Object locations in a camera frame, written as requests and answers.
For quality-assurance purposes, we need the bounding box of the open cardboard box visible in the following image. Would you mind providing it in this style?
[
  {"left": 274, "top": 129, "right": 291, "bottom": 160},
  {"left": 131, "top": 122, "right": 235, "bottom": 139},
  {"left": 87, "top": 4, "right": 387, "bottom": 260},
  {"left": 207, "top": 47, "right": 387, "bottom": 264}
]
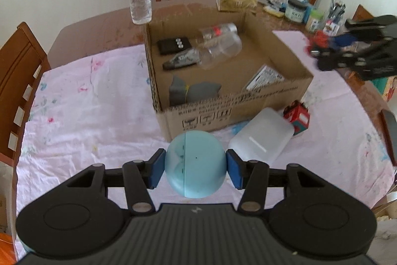
[{"left": 144, "top": 10, "right": 313, "bottom": 141}]

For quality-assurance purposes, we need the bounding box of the pink floral tablecloth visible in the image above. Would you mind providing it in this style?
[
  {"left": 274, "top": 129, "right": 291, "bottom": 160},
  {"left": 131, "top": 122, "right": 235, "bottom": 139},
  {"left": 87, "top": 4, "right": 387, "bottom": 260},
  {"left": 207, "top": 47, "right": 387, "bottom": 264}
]
[{"left": 15, "top": 30, "right": 397, "bottom": 259}]

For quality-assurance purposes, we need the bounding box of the pen holder with pens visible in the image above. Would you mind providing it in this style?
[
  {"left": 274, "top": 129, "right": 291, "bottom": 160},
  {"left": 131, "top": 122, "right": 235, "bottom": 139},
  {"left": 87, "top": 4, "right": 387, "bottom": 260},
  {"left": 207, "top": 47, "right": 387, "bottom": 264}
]
[{"left": 322, "top": 0, "right": 346, "bottom": 36}]

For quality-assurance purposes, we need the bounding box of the grey cloth piece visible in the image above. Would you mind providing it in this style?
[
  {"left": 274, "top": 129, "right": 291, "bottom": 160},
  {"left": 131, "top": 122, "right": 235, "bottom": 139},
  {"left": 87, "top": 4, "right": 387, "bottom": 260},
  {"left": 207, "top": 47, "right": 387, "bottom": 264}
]
[{"left": 169, "top": 75, "right": 221, "bottom": 106}]

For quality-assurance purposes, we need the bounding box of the red toy train car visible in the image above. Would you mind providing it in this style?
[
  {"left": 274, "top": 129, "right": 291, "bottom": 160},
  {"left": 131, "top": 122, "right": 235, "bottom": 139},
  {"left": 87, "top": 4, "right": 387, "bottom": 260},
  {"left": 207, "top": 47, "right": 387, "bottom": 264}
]
[{"left": 283, "top": 100, "right": 310, "bottom": 136}]

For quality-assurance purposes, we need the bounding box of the dark lid glass jar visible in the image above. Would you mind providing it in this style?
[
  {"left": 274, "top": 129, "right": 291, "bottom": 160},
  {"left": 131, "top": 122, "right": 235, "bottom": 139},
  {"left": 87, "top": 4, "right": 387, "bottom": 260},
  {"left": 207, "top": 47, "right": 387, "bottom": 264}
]
[{"left": 285, "top": 0, "right": 307, "bottom": 24}]

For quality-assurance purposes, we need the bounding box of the black digital timer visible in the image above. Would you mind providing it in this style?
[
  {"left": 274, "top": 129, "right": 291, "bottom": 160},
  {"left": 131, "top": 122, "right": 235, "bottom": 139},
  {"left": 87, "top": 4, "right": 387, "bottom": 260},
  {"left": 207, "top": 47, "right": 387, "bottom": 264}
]
[{"left": 157, "top": 37, "right": 192, "bottom": 55}]

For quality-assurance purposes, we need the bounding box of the wooden chair right edge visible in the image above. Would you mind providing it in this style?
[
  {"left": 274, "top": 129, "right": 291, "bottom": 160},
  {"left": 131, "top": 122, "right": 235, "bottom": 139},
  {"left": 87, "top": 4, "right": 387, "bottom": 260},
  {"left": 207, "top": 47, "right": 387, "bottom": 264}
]
[{"left": 352, "top": 4, "right": 373, "bottom": 22}]

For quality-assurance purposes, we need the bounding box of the clear plastic jar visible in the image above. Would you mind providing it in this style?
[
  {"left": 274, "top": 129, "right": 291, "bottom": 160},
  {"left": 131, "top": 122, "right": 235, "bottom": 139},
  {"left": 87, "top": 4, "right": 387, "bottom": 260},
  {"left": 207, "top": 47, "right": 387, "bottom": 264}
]
[{"left": 197, "top": 32, "right": 242, "bottom": 69}]

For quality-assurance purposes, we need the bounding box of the yellow sticky note pad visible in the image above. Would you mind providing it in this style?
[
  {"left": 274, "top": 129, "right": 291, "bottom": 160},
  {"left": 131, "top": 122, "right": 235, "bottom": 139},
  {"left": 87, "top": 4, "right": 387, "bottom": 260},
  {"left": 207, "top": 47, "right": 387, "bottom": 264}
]
[{"left": 263, "top": 5, "right": 285, "bottom": 18}]

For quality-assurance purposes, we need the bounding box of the light blue round device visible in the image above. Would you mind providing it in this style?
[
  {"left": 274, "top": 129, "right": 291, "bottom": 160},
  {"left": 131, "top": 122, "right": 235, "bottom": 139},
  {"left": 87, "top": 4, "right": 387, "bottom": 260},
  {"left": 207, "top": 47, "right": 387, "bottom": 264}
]
[{"left": 165, "top": 130, "right": 227, "bottom": 198}]

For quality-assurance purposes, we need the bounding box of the white translucent plastic container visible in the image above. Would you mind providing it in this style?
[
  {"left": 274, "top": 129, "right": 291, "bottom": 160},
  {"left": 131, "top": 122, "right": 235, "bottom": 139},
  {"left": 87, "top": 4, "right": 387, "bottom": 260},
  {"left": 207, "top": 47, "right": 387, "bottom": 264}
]
[{"left": 229, "top": 108, "right": 294, "bottom": 165}]

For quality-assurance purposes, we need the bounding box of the green lid spice jar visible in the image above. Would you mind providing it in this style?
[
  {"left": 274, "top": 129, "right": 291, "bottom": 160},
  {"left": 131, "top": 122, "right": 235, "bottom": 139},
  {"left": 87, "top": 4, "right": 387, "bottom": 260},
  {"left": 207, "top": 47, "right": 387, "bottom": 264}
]
[{"left": 305, "top": 9, "right": 324, "bottom": 33}]

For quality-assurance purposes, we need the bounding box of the wooden chair left side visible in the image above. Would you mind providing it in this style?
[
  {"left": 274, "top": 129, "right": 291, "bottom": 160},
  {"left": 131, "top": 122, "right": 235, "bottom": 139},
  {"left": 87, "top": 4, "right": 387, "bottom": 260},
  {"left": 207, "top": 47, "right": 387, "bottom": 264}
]
[{"left": 0, "top": 21, "right": 51, "bottom": 160}]

